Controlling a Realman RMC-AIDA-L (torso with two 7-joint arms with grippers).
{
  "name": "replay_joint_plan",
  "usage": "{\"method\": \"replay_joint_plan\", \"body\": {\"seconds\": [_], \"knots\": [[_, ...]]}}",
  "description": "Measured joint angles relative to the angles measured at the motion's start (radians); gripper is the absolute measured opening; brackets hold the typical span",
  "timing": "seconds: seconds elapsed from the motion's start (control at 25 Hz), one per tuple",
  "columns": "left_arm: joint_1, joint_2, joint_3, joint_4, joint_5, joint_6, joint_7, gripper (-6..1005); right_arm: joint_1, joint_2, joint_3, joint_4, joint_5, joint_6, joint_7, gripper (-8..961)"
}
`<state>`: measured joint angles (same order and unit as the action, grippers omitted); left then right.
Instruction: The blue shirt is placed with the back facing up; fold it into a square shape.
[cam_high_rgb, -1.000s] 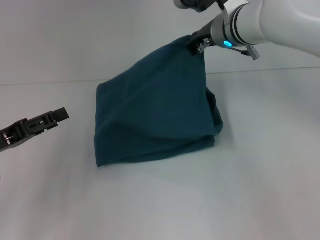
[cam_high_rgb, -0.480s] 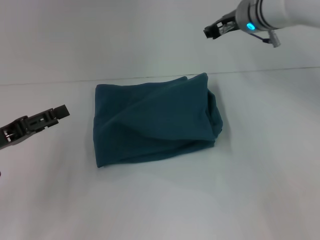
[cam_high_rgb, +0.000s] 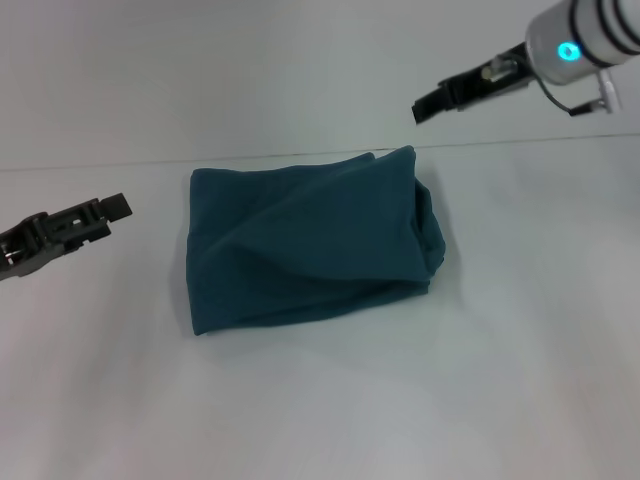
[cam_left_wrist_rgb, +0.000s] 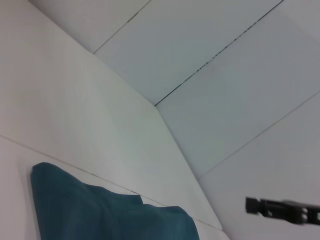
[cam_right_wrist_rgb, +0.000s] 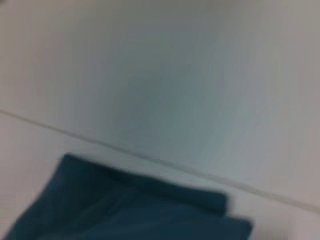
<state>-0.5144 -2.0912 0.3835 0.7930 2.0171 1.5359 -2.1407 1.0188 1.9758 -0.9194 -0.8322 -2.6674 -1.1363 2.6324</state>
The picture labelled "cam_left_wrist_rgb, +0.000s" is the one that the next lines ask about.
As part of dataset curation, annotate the teal blue t-shirt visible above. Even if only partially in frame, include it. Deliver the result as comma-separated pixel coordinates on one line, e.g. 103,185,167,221
30,161,201,240

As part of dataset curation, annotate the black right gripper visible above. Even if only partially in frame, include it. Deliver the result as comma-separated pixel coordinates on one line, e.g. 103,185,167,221
245,196,320,226

